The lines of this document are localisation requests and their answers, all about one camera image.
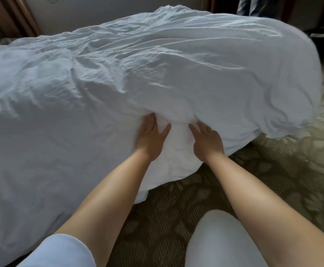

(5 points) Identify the person's left hand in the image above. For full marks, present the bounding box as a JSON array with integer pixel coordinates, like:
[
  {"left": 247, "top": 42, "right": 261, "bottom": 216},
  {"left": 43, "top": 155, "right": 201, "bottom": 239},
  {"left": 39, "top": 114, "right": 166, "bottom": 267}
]
[{"left": 133, "top": 112, "right": 173, "bottom": 163}]

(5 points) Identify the person's right hand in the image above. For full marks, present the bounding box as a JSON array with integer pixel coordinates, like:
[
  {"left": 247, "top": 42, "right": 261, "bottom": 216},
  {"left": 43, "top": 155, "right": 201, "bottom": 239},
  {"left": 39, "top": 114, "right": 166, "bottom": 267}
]
[{"left": 188, "top": 121, "right": 226, "bottom": 165}]

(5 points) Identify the white duvet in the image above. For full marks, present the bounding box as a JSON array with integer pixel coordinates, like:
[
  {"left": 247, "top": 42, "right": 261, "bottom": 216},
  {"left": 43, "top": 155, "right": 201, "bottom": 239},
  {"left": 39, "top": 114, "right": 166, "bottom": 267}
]
[{"left": 0, "top": 4, "right": 324, "bottom": 267}]

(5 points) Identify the person's right forearm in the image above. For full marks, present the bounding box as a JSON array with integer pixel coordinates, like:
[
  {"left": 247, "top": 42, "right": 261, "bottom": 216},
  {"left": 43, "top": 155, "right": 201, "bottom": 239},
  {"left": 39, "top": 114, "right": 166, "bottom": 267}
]
[{"left": 206, "top": 155, "right": 324, "bottom": 267}]

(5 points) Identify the person's left forearm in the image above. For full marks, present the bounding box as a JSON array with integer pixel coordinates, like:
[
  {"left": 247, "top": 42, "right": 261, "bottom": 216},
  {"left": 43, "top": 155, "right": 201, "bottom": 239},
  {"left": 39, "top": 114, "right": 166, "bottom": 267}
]
[{"left": 55, "top": 152, "right": 152, "bottom": 267}]

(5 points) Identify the person's white shirt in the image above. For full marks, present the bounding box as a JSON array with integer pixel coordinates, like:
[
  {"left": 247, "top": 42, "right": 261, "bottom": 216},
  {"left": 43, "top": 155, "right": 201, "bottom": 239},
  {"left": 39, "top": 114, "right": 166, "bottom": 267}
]
[{"left": 17, "top": 233, "right": 97, "bottom": 267}]

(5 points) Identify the black waste bin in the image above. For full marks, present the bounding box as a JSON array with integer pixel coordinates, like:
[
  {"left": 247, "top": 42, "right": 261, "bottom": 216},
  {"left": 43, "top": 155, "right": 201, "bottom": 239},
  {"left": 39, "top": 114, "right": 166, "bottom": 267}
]
[{"left": 306, "top": 27, "right": 324, "bottom": 62}]

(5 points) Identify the brown curtain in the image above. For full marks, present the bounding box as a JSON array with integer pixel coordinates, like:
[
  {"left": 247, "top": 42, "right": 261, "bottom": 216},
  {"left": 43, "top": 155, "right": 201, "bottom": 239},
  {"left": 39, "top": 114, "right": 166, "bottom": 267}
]
[{"left": 0, "top": 0, "right": 41, "bottom": 49}]

